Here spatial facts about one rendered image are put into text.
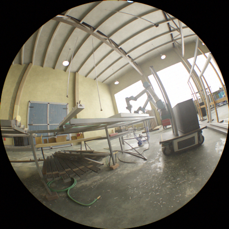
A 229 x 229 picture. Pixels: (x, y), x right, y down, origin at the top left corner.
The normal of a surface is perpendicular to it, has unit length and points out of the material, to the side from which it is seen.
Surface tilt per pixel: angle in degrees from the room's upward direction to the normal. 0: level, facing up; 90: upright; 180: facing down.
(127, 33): 180
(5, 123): 90
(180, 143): 90
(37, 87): 90
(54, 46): 180
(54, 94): 90
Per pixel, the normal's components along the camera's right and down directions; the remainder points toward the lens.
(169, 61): -0.65, -0.01
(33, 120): 0.73, -0.29
